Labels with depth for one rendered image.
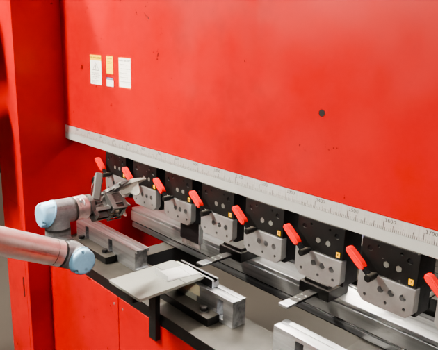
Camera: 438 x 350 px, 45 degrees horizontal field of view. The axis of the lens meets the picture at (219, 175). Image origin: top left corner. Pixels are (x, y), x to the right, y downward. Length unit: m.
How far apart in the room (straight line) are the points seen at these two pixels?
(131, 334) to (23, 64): 1.18
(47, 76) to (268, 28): 1.23
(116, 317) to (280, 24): 1.28
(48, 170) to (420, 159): 1.71
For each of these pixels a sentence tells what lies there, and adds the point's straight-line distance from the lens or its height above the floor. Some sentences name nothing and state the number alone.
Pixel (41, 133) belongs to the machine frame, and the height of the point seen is 1.37.
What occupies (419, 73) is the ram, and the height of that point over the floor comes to 1.73.
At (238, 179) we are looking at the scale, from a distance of 1.59.
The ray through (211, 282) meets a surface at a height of 0.99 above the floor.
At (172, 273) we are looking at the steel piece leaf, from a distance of 1.87.
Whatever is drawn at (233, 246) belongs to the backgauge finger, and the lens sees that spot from 2.03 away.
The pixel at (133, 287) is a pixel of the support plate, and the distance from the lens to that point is 1.79.
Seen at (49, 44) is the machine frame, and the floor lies 1.75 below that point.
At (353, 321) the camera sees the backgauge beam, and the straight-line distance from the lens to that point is 1.80.
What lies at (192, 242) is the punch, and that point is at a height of 1.10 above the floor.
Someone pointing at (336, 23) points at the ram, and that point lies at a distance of 1.34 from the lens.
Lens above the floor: 1.79
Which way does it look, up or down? 14 degrees down
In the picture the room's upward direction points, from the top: 2 degrees clockwise
